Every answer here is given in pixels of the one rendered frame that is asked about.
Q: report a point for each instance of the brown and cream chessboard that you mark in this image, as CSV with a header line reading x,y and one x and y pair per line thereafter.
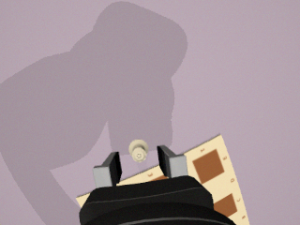
x,y
209,163

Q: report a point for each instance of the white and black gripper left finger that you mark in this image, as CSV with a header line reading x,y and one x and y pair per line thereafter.
x,y
109,173

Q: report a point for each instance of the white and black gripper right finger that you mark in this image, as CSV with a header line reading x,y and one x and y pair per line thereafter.
x,y
172,165

